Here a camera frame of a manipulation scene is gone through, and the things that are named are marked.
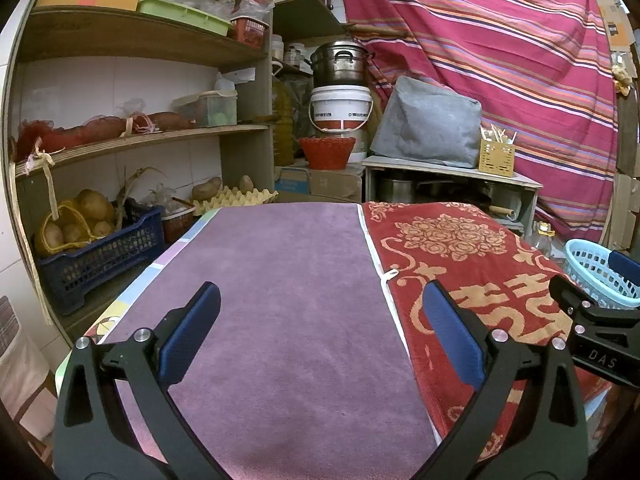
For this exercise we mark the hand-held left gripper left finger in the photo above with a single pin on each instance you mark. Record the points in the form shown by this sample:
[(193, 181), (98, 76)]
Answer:
[(190, 330)]

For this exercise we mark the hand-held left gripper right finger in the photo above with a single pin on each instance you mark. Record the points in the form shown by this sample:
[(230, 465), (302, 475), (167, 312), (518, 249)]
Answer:
[(450, 330)]

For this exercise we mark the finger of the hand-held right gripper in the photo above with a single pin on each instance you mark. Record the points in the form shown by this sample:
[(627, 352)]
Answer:
[(570, 292), (625, 267)]

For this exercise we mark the light blue plastic basket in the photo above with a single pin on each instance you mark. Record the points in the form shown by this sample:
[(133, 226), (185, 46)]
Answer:
[(582, 260)]

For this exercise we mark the clear bottle with yellow label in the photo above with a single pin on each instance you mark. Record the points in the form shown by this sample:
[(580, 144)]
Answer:
[(544, 242)]

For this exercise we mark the red patterned towel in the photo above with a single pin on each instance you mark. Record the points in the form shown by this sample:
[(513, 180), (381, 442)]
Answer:
[(450, 240)]

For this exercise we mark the purple towel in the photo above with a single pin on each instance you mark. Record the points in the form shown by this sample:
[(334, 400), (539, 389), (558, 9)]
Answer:
[(280, 335)]

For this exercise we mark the blue plastic crate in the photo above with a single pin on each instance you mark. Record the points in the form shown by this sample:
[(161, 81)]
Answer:
[(100, 265)]

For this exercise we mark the yellow egg tray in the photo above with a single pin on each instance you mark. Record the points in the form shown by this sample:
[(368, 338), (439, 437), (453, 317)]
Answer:
[(235, 200)]

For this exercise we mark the large brown potato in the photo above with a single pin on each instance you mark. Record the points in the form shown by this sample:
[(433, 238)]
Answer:
[(206, 189)]

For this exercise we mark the steel pot in small shelf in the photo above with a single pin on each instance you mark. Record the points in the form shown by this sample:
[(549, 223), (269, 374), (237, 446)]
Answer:
[(395, 190)]

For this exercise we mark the bamboo utensil holder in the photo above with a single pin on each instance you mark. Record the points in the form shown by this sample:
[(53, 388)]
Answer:
[(496, 157)]

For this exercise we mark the small brown potato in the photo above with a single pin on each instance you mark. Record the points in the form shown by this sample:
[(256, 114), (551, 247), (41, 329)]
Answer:
[(245, 184)]

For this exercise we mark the yellow net bag of potatoes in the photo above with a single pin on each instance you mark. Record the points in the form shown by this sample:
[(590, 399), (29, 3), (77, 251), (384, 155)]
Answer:
[(92, 205)]

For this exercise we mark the small white shelf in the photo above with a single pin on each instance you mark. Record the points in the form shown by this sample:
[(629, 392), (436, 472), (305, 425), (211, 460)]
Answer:
[(450, 167)]

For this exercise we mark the white printed sack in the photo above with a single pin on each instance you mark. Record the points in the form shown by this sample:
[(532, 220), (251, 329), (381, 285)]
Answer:
[(20, 370)]

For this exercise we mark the tan hanging bundle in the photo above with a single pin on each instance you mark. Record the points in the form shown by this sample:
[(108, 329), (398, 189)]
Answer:
[(622, 81)]

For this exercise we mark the cardboard box with blue print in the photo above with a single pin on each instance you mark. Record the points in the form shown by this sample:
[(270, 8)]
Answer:
[(330, 182)]

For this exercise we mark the red woven basket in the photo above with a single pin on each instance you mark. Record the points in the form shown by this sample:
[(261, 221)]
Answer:
[(327, 152)]

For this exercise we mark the clear plastic container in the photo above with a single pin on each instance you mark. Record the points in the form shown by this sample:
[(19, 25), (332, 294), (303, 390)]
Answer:
[(207, 110)]

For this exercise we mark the red mesh bag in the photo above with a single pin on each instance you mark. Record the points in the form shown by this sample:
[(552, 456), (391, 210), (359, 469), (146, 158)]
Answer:
[(95, 130)]

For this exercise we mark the yellow oil jug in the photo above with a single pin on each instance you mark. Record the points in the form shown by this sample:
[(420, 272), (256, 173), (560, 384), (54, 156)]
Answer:
[(284, 125)]

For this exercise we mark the white plastic bucket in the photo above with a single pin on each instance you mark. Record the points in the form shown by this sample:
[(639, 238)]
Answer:
[(340, 105)]

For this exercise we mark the red striped cloth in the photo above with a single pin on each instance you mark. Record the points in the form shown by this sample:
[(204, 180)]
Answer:
[(500, 45)]

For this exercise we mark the wooden shelf unit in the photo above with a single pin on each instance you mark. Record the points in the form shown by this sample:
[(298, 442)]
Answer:
[(140, 47)]

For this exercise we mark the steel cooking pot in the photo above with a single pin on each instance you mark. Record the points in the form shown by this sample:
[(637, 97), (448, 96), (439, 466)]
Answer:
[(340, 65)]

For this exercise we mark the small red basket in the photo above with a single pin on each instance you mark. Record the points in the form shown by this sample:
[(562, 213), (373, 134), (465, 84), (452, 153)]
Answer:
[(249, 32)]

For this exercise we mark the wooden stick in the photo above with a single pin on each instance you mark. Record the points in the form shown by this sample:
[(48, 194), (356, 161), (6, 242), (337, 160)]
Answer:
[(375, 31)]

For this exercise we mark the green plastic tray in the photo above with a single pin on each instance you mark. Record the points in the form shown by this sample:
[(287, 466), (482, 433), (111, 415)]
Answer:
[(185, 15)]

